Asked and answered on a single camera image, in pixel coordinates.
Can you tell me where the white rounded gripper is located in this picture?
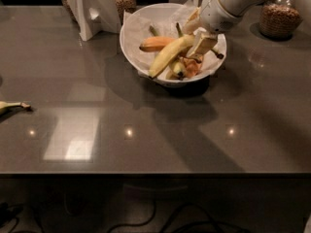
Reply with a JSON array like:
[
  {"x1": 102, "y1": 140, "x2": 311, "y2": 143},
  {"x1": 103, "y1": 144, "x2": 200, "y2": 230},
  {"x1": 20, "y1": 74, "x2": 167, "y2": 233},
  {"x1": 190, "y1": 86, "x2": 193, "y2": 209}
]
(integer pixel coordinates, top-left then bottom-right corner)
[{"x1": 182, "y1": 0, "x2": 242, "y2": 58}]

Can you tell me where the large yellow banana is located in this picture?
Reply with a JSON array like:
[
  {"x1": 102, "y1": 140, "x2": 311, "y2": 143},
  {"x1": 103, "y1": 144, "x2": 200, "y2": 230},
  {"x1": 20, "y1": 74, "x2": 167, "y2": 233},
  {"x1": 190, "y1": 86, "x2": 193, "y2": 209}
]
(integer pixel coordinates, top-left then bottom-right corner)
[{"x1": 149, "y1": 35, "x2": 225, "y2": 79}]

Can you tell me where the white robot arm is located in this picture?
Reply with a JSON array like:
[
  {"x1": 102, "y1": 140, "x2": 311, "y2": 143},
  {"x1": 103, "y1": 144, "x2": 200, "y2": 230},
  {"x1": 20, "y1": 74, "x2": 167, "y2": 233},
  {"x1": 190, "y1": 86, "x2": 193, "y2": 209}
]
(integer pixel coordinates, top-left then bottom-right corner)
[{"x1": 183, "y1": 0, "x2": 268, "y2": 58}]

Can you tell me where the orange banana peel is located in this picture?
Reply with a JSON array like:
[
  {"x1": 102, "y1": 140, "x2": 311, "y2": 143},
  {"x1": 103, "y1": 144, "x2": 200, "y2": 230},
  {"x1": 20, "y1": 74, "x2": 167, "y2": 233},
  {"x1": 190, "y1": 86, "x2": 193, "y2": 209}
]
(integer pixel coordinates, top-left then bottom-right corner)
[{"x1": 181, "y1": 57, "x2": 202, "y2": 79}]

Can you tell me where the white bowl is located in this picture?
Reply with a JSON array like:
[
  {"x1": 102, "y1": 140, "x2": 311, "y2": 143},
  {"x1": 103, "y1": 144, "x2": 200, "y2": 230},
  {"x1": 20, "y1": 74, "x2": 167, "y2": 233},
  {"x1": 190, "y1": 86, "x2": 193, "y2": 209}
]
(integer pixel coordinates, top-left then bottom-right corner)
[{"x1": 120, "y1": 1, "x2": 226, "y2": 87}]

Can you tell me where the orange ripe banana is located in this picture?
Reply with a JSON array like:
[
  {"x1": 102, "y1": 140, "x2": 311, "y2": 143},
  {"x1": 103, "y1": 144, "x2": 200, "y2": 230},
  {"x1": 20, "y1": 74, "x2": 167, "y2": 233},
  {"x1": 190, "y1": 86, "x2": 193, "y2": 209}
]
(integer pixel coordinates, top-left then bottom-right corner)
[{"x1": 139, "y1": 25, "x2": 174, "y2": 52}]

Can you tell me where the small yellow banana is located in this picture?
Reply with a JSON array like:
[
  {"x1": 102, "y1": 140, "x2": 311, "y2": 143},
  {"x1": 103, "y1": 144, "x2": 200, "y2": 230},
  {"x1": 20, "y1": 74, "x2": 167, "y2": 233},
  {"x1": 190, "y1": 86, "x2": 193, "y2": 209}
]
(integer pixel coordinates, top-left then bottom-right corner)
[{"x1": 166, "y1": 59, "x2": 186, "y2": 80}]

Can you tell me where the banana at left edge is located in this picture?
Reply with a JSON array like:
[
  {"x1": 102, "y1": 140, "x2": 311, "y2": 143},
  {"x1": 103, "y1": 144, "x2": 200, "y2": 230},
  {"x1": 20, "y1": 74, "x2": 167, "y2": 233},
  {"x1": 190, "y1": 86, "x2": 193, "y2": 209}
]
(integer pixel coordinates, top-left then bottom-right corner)
[{"x1": 0, "y1": 101, "x2": 31, "y2": 116}]

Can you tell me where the white paper liner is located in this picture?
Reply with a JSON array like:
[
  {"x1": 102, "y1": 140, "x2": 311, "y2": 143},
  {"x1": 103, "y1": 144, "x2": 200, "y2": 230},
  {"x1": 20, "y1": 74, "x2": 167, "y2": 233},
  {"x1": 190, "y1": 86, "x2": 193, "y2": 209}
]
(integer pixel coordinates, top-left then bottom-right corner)
[{"x1": 120, "y1": 0, "x2": 226, "y2": 87}]

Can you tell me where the glass jar of grains right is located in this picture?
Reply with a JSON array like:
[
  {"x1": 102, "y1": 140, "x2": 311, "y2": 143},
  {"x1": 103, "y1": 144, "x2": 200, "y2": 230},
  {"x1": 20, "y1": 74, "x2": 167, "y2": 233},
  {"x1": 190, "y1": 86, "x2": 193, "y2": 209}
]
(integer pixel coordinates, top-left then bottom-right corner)
[{"x1": 259, "y1": 0, "x2": 302, "y2": 40}]

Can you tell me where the black floor cable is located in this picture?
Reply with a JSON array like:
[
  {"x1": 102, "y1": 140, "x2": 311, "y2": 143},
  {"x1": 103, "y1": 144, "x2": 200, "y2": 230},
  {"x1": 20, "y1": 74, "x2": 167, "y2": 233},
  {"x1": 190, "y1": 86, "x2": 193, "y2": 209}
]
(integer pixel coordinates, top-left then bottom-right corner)
[{"x1": 106, "y1": 197, "x2": 254, "y2": 233}]

